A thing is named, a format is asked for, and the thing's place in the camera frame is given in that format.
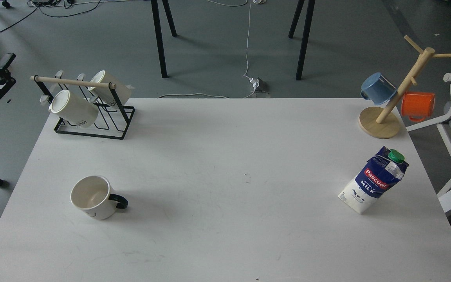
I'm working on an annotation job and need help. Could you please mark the white mug with black handle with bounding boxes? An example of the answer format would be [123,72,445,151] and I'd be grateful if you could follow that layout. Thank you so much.
[70,175,129,220]

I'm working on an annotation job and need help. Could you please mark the black floor cable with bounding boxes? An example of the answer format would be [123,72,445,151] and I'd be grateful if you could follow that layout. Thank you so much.
[0,0,101,51]

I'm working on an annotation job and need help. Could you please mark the white cable with plug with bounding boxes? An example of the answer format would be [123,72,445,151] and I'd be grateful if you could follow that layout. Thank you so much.
[157,0,267,99]

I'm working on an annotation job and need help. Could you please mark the black table legs left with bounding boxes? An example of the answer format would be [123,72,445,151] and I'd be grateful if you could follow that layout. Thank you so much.
[150,0,178,79]

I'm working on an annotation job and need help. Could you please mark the black table legs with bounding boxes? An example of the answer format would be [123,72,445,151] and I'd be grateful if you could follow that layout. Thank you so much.
[150,0,178,79]
[288,0,316,81]

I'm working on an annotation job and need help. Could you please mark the black wire mug rack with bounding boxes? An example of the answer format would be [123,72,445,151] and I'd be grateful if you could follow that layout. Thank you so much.
[31,71,135,140]

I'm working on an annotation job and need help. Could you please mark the cream mug rear on rack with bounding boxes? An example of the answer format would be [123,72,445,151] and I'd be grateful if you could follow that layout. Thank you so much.
[88,70,132,109]

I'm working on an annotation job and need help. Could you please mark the blue white milk carton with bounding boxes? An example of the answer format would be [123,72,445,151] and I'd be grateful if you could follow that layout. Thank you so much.
[338,146,409,214]

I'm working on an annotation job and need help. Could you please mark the blue mug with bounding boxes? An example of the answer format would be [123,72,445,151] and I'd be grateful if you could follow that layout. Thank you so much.
[360,72,397,105]

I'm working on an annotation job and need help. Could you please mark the cream mug front on rack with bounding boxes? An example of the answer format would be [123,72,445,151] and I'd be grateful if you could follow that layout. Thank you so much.
[48,90,99,128]

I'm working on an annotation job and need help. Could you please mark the orange mug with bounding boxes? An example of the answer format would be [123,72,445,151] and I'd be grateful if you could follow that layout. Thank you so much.
[400,92,436,123]

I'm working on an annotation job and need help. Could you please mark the wooden mug tree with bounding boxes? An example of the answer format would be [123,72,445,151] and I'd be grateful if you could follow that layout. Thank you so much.
[359,35,451,139]

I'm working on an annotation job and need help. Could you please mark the black table legs right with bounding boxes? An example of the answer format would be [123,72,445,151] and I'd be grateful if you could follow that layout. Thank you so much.
[288,0,316,81]

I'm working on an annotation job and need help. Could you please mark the cream mug on rack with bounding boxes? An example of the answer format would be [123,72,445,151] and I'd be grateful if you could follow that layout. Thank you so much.
[48,90,99,128]
[88,70,132,109]

